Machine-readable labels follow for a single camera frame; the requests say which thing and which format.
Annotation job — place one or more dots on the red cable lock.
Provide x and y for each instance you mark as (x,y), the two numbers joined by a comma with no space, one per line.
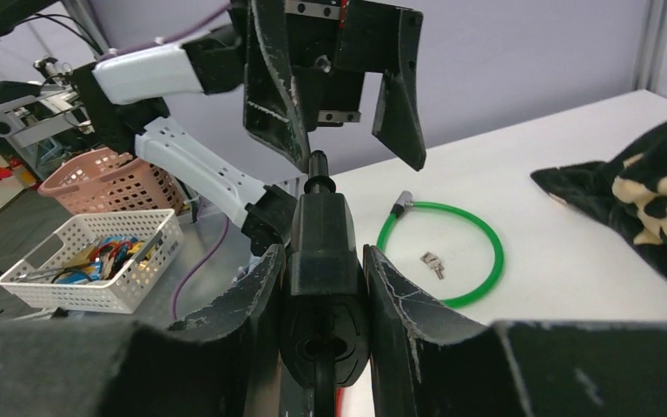
(339,399)

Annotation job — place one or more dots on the white plastic basket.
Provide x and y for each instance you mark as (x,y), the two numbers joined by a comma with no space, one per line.
(105,262)

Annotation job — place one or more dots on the small silver keys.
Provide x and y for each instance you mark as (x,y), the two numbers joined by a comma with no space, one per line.
(434,263)

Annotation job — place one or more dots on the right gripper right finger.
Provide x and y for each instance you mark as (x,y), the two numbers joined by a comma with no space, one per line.
(429,360)

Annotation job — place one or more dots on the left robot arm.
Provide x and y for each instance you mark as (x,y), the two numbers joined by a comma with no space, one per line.
(124,94)

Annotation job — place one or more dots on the background lab equipment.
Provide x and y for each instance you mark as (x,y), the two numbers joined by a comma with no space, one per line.
(42,119)

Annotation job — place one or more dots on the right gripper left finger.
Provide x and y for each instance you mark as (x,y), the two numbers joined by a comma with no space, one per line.
(222,360)

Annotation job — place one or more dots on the pink plastic basket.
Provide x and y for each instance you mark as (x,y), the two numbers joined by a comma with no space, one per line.
(102,181)

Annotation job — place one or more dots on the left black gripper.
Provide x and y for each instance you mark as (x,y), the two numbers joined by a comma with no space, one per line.
(304,62)

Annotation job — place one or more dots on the black floral pillow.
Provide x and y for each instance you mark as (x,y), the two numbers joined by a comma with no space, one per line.
(627,193)

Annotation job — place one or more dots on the black padlock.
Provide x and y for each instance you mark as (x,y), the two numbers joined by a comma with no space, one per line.
(325,326)

